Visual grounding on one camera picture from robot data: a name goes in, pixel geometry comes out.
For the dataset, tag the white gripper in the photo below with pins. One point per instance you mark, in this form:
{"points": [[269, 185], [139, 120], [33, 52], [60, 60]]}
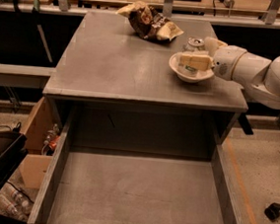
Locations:
{"points": [[226, 62]]}

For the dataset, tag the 7up soda can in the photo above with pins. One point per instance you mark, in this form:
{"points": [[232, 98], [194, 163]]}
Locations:
{"points": [[194, 45]]}

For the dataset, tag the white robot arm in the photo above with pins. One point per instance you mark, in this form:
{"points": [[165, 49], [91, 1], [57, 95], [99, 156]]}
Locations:
{"points": [[259, 76]]}

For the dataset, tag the white paper bowl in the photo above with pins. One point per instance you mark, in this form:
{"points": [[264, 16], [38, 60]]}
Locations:
{"points": [[201, 62]]}

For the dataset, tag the crumpled chip bag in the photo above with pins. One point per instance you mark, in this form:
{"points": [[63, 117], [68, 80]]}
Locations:
{"points": [[148, 23]]}

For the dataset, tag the grey open drawer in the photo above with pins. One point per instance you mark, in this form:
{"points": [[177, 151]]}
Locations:
{"points": [[126, 167]]}

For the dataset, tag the black chair caster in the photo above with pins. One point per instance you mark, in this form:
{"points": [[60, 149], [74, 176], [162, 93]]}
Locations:
{"points": [[272, 212]]}

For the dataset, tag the cardboard box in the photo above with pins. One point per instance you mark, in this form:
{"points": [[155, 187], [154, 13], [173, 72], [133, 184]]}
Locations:
{"points": [[34, 166]]}

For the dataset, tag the plastic water bottle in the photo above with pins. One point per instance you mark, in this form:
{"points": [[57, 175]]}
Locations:
{"points": [[18, 197], [10, 209]]}

